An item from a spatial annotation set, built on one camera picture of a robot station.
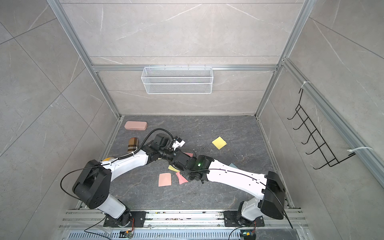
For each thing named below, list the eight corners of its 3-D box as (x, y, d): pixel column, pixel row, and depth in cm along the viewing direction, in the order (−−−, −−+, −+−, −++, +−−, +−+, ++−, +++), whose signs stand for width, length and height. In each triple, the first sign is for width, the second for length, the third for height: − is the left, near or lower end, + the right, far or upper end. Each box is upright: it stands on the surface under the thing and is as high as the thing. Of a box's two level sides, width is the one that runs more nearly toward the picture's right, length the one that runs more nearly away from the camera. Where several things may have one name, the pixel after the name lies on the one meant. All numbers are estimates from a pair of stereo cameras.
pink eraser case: (124, 130, 113) (122, 128, 111) (127, 123, 118) (125, 121, 116) (145, 130, 113) (145, 128, 111) (147, 123, 118) (147, 121, 116)
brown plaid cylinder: (129, 154, 100) (127, 151, 97) (130, 141, 107) (128, 137, 104) (138, 152, 100) (136, 149, 98) (139, 139, 107) (137, 136, 105)
